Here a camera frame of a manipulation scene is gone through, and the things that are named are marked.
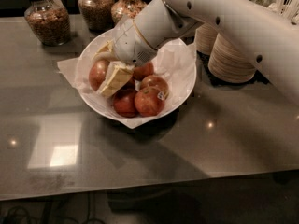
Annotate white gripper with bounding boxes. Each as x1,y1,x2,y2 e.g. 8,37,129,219
93,19,157,98

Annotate large red-green apple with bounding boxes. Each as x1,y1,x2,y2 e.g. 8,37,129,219
89,60,109,91

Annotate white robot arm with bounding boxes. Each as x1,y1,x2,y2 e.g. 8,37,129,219
96,0,299,104

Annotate back red-yellow apple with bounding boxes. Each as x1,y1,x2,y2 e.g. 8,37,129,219
133,62,154,81

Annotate red-yellow apple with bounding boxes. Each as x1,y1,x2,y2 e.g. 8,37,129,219
140,75,169,97
133,62,154,81

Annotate middle dark red apple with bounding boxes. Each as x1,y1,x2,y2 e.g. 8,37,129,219
123,77,135,89

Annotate dark red apple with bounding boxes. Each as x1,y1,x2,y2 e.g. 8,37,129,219
113,89,137,118
123,77,135,89

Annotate front dark red apple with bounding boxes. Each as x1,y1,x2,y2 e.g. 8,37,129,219
113,89,137,118

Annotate right red-yellow apple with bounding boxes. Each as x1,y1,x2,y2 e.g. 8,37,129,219
140,75,169,97

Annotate front apple with sticker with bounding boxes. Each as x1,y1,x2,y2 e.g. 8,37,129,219
135,86,165,117

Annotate white bowl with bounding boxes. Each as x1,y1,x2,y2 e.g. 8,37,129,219
75,28,198,123

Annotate glass cereal jar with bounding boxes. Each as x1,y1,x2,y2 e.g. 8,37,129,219
24,0,71,46
111,0,147,24
78,0,115,31

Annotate white paper liner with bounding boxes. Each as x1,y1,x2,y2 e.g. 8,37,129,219
56,14,198,130

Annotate left glass cereal jar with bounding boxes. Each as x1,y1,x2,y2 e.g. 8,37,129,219
24,0,71,46

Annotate rear stack paper bowls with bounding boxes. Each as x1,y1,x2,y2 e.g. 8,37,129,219
194,23,218,55

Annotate black mat under bowls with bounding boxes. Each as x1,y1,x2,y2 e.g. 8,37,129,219
197,52,270,87

